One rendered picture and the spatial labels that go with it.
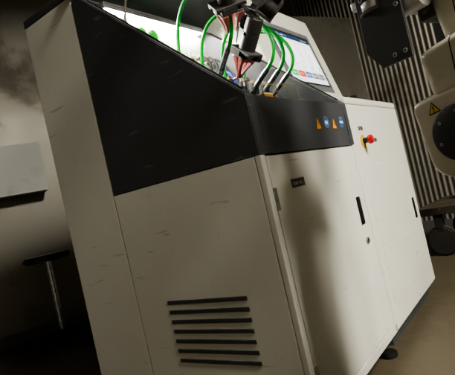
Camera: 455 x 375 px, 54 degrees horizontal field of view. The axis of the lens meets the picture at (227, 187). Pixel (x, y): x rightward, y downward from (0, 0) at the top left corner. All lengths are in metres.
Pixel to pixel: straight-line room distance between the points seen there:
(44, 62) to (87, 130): 0.33
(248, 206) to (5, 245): 2.74
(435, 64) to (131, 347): 1.24
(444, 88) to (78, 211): 1.23
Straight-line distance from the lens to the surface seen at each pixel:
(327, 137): 1.56
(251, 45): 1.54
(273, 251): 1.17
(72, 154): 1.67
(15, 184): 3.58
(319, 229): 1.36
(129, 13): 1.76
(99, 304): 1.70
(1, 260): 3.71
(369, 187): 1.82
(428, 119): 0.95
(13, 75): 3.97
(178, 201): 1.33
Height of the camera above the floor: 0.70
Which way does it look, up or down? 1 degrees up
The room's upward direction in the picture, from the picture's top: 13 degrees counter-clockwise
